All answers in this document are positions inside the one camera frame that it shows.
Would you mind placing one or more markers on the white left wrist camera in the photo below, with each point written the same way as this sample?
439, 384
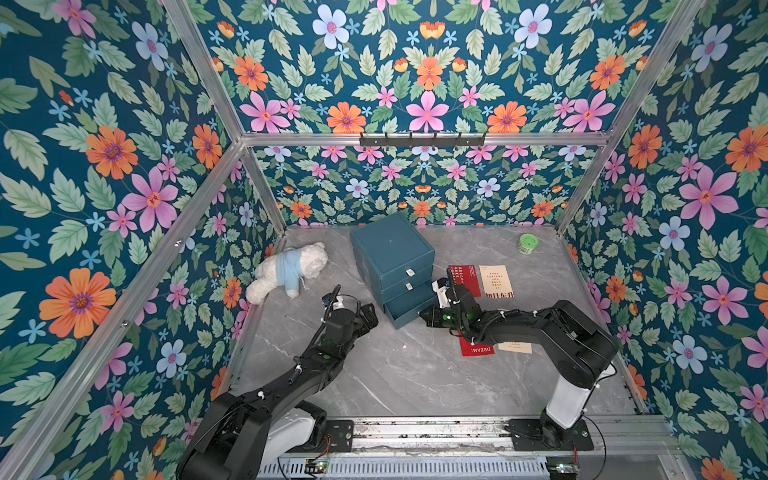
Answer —
338, 303

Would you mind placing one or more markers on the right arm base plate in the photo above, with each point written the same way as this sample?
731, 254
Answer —
529, 435

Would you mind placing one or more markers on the teal bottom drawer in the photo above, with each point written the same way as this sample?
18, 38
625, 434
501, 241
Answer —
406, 307

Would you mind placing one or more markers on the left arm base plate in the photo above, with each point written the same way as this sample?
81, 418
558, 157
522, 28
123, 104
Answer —
332, 436

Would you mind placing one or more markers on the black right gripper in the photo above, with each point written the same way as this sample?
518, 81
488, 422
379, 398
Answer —
452, 297

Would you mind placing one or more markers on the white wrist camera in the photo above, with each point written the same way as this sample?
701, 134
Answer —
441, 289
338, 303

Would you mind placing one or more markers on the red postcard white text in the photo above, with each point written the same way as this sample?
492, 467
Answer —
466, 275

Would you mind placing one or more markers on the teal top drawer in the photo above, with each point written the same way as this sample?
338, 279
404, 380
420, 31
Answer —
402, 276

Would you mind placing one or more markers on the aluminium front rail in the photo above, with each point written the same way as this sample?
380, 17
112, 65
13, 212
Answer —
614, 434

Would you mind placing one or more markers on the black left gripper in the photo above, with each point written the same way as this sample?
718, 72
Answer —
369, 319

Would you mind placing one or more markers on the white teddy bear blue shirt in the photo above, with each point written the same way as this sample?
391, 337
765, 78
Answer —
288, 270

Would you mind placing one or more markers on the cream postcard red text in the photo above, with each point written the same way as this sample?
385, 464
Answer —
496, 282

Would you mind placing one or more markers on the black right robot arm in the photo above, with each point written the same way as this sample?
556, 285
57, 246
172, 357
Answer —
580, 350

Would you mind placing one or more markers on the teal drawer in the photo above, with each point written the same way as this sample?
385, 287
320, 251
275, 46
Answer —
406, 307
411, 290
402, 276

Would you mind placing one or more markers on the teal drawer cabinet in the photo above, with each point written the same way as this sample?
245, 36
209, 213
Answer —
389, 243

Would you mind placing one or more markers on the cream postcard red emblem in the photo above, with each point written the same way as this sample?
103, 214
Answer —
515, 347

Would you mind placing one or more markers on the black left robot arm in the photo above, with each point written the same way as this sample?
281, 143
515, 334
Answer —
238, 433

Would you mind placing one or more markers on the green lidded small cup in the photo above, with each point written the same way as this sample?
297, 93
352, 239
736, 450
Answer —
527, 243

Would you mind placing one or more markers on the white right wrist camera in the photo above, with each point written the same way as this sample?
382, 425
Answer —
441, 289

